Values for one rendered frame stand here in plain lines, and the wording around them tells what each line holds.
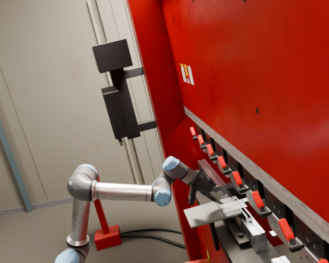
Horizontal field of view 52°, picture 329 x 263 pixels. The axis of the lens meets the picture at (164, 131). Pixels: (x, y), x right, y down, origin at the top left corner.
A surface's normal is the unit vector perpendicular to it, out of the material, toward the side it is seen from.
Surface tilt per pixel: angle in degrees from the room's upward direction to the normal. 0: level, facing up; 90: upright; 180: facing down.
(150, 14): 90
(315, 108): 90
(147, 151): 90
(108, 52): 90
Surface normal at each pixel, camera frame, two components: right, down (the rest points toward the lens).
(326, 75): -0.96, 0.26
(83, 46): -0.04, 0.29
